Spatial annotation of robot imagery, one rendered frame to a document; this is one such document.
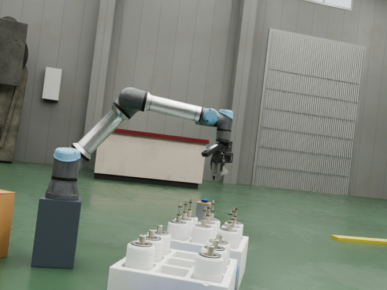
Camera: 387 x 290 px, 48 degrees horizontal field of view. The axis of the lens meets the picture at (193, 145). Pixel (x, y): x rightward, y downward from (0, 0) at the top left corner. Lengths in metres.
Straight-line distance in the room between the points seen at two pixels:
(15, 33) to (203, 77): 3.97
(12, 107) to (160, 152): 2.94
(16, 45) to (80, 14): 1.99
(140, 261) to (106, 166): 5.41
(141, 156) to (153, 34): 3.64
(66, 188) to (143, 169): 4.89
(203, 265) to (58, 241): 0.83
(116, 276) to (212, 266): 0.31
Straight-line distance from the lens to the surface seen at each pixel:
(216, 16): 10.13
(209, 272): 1.44
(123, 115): 2.16
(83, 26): 9.68
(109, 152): 6.84
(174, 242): 1.98
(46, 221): 2.04
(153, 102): 2.04
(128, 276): 1.47
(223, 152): 2.20
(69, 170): 2.04
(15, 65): 8.21
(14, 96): 8.42
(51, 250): 2.06
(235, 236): 1.97
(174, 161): 6.95
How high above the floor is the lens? 0.58
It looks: 1 degrees up
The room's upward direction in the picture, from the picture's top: 7 degrees clockwise
